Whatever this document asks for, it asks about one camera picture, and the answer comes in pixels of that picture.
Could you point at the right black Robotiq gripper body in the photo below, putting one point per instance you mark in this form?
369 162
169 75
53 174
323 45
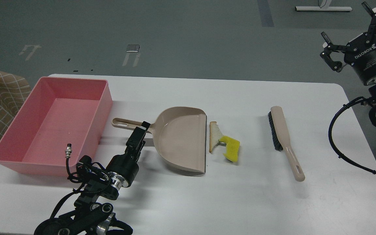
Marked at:
362 58

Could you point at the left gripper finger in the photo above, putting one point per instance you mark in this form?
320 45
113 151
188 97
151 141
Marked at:
135 143
146 126

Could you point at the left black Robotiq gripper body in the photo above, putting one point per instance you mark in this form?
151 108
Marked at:
122 170

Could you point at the beige plastic dustpan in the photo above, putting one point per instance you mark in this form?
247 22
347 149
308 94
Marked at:
179 135

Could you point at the bread slice piece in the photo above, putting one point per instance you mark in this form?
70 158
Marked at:
214 135

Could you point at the beige hand brush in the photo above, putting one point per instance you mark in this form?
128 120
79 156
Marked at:
282 142

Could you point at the yellow sponge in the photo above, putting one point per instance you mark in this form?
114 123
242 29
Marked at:
232 148

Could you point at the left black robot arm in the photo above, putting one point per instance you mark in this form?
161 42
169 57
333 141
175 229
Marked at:
79 210

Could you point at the pink plastic bin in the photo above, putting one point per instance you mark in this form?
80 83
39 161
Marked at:
57 112

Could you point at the grey floor plate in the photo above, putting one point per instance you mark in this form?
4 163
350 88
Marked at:
133 48

